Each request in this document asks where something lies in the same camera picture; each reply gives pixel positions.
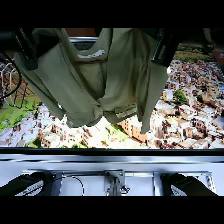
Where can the olive green shirt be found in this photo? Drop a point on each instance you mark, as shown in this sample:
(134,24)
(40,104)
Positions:
(123,76)

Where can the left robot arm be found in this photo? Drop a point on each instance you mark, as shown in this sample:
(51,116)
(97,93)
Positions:
(23,43)

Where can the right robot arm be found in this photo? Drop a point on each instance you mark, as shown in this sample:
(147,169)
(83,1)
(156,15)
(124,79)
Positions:
(166,46)

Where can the heap of wooden clothes hangers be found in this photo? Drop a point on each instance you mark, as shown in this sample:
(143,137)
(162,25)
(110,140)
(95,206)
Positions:
(8,76)

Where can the silver frame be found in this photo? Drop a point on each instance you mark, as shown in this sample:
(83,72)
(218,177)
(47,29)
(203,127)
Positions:
(100,165)

